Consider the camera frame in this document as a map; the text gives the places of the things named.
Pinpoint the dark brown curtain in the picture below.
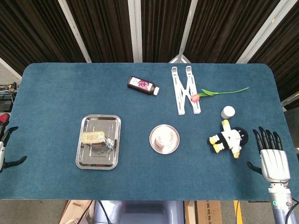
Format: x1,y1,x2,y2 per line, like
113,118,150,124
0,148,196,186
0,0,299,110

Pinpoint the lavender robot torso base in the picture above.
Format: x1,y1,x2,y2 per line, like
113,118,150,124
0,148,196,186
93,200,185,224

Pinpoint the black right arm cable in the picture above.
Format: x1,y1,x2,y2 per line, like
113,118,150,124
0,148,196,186
284,198,299,224

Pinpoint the brown cardboard box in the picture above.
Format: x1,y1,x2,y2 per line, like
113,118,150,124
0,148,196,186
184,200,222,224

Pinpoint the gold sardine tin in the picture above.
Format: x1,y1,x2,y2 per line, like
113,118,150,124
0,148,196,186
81,130,116,152

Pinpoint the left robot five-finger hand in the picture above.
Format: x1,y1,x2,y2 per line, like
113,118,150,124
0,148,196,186
0,120,28,173

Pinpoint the white frame post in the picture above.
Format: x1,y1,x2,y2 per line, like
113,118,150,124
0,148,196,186
57,0,92,63
168,0,199,63
128,0,143,63
235,0,288,64

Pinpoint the rectangular stainless steel tray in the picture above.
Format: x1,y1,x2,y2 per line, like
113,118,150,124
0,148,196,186
75,114,121,170

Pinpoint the black cable bundle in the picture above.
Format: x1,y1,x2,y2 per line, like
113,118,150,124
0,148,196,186
0,81,19,112

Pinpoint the penguin plush toy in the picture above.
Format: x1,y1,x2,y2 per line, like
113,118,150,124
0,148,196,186
208,119,249,159

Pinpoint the white folding laptop stand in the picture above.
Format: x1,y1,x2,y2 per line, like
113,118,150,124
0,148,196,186
171,65,202,116

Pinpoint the round stainless steel plate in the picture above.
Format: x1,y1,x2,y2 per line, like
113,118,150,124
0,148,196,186
149,124,180,154

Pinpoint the yellow strap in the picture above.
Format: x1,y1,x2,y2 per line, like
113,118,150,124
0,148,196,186
233,200,242,224

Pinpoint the light wooden crate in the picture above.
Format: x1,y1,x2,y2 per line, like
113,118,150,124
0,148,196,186
59,200,94,224

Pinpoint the blue felt table cover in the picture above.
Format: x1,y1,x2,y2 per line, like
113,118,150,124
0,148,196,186
0,62,299,201

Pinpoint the dark juice bottle white cap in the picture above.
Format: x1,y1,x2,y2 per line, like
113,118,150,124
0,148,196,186
127,76,160,96

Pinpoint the artificial pink tulip flower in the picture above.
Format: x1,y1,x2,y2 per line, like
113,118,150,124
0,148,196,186
190,87,250,102

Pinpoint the small white jar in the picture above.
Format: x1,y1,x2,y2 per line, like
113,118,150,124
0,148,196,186
221,105,235,119

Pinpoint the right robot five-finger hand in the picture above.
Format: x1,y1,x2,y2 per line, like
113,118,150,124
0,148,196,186
246,127,291,183

